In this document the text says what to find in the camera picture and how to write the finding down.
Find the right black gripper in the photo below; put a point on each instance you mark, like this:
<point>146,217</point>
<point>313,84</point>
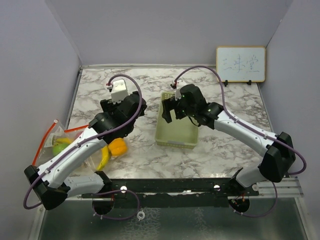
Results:
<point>169,104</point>

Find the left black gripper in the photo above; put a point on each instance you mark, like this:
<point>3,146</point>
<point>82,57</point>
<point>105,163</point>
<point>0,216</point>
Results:
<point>109,107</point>

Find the green plastic basket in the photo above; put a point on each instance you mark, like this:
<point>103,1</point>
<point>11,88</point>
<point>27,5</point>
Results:
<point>180,133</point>

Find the orange bell pepper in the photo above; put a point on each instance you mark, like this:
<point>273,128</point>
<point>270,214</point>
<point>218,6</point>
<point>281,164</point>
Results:
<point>118,147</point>

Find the small yellow bananas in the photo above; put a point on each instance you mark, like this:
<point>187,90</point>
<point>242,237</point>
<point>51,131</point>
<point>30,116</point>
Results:
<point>105,157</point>

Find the yellow banana bunch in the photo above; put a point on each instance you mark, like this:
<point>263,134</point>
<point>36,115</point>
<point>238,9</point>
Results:
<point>63,140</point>

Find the clear zip bag red zipper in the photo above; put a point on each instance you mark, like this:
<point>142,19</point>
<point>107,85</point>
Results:
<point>44,151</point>

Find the green lime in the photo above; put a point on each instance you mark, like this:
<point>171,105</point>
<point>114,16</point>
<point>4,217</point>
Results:
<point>58,148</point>

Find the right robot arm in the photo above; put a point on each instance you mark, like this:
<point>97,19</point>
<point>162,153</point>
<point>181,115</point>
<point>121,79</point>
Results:
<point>276,150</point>

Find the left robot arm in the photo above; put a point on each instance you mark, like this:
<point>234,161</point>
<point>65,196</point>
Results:
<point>52,182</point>

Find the small whiteboard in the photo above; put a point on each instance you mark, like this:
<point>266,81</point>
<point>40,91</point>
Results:
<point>241,64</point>

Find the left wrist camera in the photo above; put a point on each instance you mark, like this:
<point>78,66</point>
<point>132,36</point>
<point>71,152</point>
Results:
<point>118,90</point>

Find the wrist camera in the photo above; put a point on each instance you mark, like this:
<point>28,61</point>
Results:
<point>118,90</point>
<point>177,85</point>

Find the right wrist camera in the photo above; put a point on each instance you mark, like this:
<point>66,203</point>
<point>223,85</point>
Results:
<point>177,85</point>

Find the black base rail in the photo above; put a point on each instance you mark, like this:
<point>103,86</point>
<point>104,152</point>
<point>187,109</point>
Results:
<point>175,192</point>

